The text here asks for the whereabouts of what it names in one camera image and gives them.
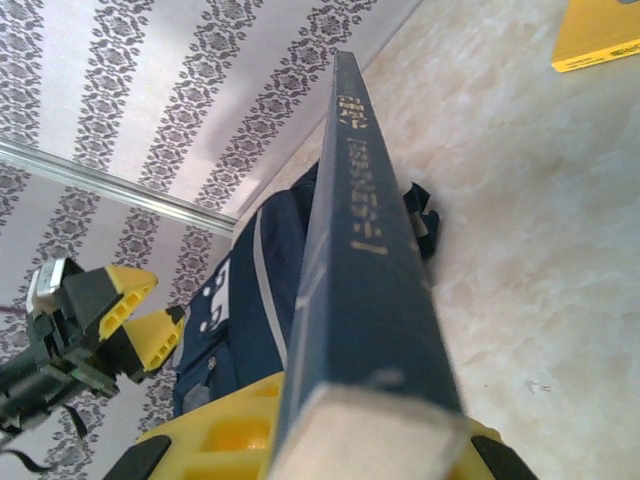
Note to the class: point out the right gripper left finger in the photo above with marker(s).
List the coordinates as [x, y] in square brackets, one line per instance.
[210, 440]

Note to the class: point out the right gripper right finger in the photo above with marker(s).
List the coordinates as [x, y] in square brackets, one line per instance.
[492, 460]

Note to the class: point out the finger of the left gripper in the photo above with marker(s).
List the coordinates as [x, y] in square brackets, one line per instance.
[117, 300]
[152, 342]

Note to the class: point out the navy blue backpack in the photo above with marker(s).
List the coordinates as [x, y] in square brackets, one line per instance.
[235, 310]

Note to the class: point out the blue book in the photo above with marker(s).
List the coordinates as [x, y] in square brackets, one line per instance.
[365, 300]

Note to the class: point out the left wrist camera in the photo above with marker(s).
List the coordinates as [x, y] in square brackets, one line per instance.
[47, 280]

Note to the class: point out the aluminium frame post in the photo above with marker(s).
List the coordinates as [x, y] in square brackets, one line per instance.
[125, 187]

